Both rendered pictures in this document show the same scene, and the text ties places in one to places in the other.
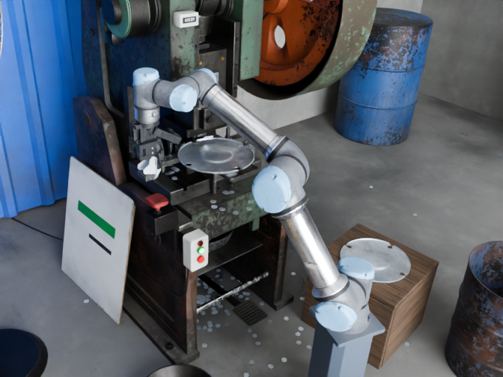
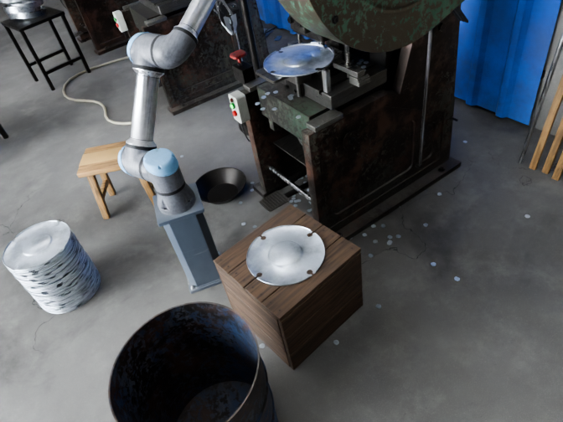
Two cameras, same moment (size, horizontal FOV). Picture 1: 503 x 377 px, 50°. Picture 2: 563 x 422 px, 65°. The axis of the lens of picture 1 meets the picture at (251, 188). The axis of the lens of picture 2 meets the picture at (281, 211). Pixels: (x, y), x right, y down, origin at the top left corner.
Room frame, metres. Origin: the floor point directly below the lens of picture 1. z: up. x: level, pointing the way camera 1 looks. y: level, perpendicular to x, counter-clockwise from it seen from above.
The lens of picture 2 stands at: (2.12, -1.59, 1.57)
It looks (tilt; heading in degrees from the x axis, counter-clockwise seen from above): 42 degrees down; 106
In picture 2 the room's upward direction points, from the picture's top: 11 degrees counter-clockwise
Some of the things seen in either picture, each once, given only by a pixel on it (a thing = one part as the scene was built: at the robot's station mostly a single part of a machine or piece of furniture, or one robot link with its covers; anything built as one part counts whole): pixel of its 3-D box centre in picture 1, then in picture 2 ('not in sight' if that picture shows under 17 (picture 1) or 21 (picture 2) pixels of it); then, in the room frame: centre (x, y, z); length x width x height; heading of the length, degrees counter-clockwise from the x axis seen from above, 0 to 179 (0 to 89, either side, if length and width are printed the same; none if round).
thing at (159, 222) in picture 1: (162, 231); (245, 83); (1.54, 0.30, 0.62); 0.10 x 0.06 x 0.20; 133
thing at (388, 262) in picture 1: (374, 259); (285, 254); (1.80, -0.53, 0.35); 0.29 x 0.29 x 0.01
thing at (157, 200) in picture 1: (157, 208); (239, 60); (1.53, 0.31, 0.72); 0.07 x 0.06 x 0.08; 43
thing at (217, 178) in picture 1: (223, 175); (291, 79); (1.80, 0.11, 0.72); 0.25 x 0.14 x 0.14; 43
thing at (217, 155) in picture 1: (215, 154); (298, 59); (1.83, 0.14, 0.78); 0.29 x 0.29 x 0.01
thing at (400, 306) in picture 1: (367, 292); (291, 283); (1.80, -0.53, 0.18); 0.40 x 0.38 x 0.35; 50
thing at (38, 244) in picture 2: not in sight; (37, 244); (0.69, -0.45, 0.32); 0.29 x 0.29 x 0.01
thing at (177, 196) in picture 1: (196, 167); (324, 72); (1.92, 0.23, 0.67); 0.45 x 0.30 x 0.06; 133
